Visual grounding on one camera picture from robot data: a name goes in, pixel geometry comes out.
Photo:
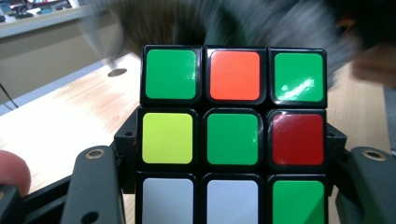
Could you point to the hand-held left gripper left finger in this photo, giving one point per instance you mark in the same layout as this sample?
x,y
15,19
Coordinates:
x,y
126,146

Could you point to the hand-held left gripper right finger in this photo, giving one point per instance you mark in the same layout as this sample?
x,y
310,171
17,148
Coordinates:
x,y
334,143

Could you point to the multicoloured puzzle cube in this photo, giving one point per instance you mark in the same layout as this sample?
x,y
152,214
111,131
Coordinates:
x,y
232,137

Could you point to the grey fluffy cloth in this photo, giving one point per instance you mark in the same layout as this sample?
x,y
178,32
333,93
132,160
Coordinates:
x,y
295,28

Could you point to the dark round table grommet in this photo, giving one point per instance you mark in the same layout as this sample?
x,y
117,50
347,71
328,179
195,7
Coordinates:
x,y
117,72

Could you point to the light wooden desk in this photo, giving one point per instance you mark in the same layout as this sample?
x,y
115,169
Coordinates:
x,y
46,53

